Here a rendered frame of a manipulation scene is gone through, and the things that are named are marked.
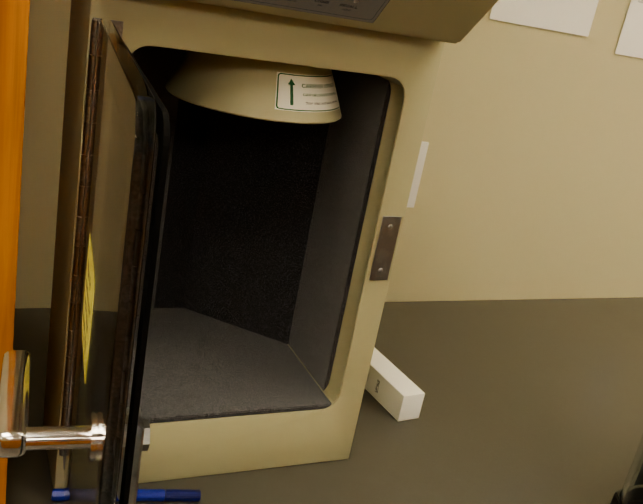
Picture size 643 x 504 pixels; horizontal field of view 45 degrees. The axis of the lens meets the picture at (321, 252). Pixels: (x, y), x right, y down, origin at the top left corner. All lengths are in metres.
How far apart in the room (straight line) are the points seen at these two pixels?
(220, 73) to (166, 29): 0.09
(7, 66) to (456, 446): 0.68
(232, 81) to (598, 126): 0.93
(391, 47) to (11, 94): 0.34
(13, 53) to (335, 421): 0.52
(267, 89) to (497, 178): 0.76
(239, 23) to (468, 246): 0.85
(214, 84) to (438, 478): 0.50
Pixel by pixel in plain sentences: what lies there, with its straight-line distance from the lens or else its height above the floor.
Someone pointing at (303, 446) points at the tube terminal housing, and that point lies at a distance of 0.87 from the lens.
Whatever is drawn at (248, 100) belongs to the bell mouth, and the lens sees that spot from 0.71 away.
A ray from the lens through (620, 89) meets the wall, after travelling 1.53.
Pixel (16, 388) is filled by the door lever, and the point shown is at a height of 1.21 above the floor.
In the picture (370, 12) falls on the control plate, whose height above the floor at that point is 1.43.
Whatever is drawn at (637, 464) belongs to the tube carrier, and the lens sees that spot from 0.92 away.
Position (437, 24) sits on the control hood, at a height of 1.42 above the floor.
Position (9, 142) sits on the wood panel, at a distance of 0.56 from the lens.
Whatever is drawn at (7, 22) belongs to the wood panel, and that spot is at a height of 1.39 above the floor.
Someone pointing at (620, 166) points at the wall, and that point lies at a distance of 1.59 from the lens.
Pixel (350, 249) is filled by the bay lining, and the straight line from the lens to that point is 0.81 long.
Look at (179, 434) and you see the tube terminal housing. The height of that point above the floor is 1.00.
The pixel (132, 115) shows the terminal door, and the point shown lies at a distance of 0.34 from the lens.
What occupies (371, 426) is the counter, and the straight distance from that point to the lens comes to 0.98.
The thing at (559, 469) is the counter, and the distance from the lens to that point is 1.02.
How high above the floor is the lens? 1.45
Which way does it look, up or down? 20 degrees down
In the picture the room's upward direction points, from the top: 11 degrees clockwise
